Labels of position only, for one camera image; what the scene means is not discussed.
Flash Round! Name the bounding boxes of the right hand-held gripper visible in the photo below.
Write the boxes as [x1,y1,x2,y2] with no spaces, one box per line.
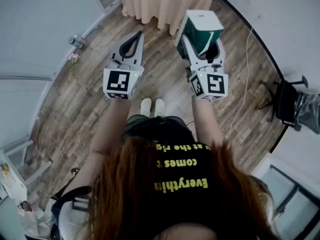
[181,35,230,101]

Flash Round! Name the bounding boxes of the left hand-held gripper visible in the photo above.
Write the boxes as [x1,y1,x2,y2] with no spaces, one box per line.
[102,30,146,101]

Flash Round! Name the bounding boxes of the green and white box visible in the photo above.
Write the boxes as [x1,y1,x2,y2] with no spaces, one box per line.
[174,9,225,60]

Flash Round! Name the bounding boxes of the person's left forearm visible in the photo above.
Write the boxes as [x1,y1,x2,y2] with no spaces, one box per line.
[89,97,131,157]

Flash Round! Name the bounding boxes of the person's right forearm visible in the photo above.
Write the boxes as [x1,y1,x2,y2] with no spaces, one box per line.
[191,95,225,147]

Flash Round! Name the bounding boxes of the pink flower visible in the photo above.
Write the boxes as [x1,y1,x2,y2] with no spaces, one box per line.
[68,53,81,65]

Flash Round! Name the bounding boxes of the clear plastic bottle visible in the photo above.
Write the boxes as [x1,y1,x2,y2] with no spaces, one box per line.
[68,34,85,49]

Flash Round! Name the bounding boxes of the person's white left shoe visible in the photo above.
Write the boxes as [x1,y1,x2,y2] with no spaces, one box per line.
[140,97,153,118]

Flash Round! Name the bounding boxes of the person's white shoe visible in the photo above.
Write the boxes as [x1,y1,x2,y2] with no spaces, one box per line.
[140,97,153,118]
[153,98,167,118]

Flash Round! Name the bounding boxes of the round table with checkered cloth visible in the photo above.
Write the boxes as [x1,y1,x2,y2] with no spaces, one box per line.
[121,0,220,37]

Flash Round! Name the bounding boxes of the person's white right shoe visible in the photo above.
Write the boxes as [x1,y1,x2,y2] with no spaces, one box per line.
[153,98,167,118]

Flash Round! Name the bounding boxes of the dark denim shorts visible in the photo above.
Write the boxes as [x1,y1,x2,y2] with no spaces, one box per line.
[124,114,194,141]

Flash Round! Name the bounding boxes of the black office chair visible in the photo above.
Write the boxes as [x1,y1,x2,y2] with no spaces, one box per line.
[259,75,310,132]

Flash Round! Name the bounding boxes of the black T-shirt with yellow print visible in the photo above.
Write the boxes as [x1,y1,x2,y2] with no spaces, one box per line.
[122,131,251,240]

